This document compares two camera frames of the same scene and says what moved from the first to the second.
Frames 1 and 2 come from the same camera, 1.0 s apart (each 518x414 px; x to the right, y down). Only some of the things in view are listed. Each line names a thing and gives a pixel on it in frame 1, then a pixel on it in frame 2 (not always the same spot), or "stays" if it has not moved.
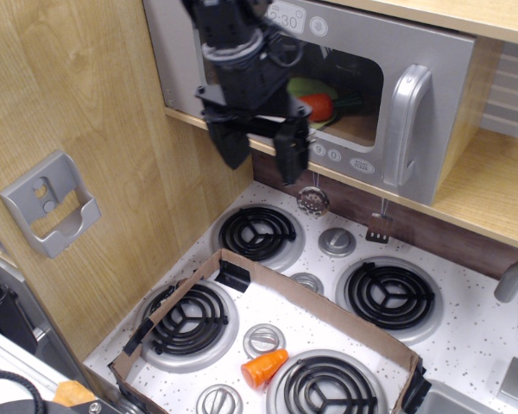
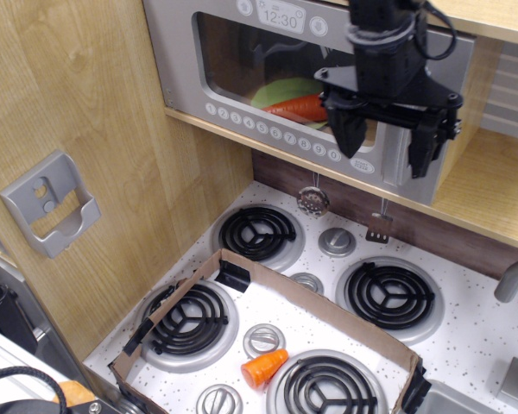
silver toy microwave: (388, 95) stays
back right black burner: (397, 297) stays
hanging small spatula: (380, 224) stays
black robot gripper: (252, 90) -> (390, 83)
